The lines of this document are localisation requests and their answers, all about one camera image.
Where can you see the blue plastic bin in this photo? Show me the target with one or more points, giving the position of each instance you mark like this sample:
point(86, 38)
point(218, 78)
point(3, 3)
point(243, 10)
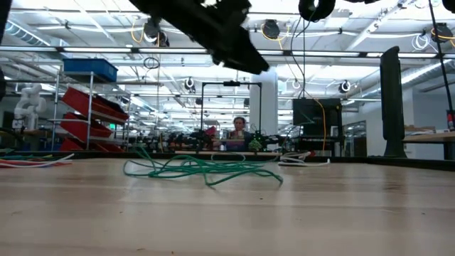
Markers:
point(89, 69)

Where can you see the long ceiling light strip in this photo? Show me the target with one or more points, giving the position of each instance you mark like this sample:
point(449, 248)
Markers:
point(96, 49)

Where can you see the thin black pole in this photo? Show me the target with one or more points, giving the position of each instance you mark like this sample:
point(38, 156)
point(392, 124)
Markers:
point(444, 71)

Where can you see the metal shelving rack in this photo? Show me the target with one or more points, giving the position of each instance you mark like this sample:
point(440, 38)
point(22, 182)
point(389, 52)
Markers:
point(90, 106)

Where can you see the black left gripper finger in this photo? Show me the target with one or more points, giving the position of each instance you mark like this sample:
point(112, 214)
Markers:
point(245, 58)

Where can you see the white building column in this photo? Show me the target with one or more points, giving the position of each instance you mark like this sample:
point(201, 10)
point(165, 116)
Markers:
point(268, 106)

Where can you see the black camera gantry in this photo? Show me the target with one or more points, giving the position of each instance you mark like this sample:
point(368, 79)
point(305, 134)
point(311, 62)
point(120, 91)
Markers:
point(231, 84)

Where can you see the red slanted shelf bin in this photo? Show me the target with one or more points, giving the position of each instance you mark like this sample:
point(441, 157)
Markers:
point(81, 101)
point(78, 128)
point(69, 145)

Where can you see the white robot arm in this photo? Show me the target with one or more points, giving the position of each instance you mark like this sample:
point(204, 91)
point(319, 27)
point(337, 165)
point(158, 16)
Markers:
point(30, 103)

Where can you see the wooden top work desk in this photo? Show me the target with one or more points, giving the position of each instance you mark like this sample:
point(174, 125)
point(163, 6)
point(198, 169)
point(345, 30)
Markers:
point(430, 137)

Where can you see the black background robot arm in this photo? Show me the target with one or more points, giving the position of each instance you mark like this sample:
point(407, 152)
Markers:
point(266, 139)
point(204, 137)

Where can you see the person behind robot station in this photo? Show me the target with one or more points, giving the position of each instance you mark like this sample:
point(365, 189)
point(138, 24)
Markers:
point(240, 124)

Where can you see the red fire extinguisher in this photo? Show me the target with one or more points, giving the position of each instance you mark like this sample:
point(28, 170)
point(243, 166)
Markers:
point(450, 122)

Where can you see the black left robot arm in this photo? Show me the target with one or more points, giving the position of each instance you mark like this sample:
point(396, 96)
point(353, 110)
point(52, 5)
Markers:
point(3, 14)

